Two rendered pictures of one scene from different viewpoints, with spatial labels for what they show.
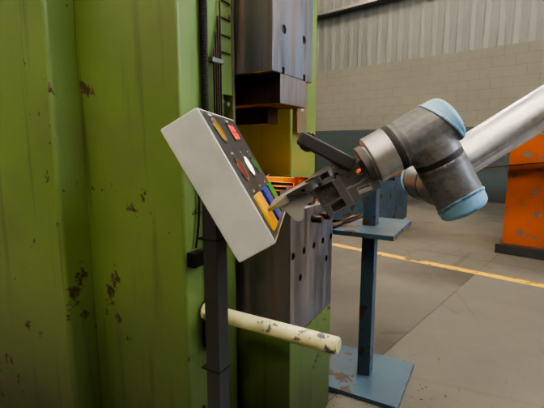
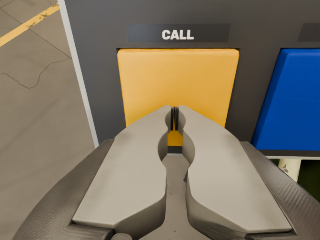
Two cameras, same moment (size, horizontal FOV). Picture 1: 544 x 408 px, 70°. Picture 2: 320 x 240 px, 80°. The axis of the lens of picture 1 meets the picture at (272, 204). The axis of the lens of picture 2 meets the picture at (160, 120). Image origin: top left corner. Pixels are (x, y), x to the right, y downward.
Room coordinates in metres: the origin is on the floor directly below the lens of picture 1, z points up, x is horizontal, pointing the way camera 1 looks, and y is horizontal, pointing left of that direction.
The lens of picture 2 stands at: (0.75, -0.06, 1.13)
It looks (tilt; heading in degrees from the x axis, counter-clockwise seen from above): 63 degrees down; 91
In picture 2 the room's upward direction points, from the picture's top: 4 degrees counter-clockwise
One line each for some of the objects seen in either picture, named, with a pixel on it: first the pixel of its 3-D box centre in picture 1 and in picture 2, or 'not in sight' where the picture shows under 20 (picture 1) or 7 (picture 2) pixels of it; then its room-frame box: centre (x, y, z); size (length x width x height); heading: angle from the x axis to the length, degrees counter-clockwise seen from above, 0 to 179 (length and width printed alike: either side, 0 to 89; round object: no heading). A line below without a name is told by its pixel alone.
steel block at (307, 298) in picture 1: (251, 253); not in sight; (1.55, 0.09, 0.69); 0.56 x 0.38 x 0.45; 60
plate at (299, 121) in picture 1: (299, 113); not in sight; (1.73, -0.12, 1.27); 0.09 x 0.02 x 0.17; 150
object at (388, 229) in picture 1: (370, 226); not in sight; (1.79, -0.46, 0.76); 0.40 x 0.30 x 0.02; 151
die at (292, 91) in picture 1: (244, 95); not in sight; (1.50, 0.10, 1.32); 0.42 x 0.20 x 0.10; 60
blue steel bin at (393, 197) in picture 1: (355, 200); not in sight; (5.49, -1.19, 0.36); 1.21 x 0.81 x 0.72; 54
